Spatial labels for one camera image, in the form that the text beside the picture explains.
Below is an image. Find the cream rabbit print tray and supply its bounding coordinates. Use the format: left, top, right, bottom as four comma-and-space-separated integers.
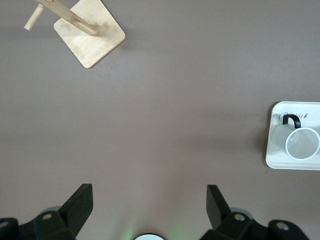
264, 101, 320, 171

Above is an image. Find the white smiley cup black handle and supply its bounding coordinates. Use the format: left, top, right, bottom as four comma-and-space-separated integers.
271, 115, 320, 161

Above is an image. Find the wooden mug stand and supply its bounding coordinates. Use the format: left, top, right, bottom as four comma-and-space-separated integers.
23, 0, 127, 69

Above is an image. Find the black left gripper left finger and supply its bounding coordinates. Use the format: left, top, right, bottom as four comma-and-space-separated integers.
0, 183, 94, 240

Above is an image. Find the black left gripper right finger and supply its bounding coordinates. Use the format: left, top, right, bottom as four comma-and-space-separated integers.
199, 184, 308, 240

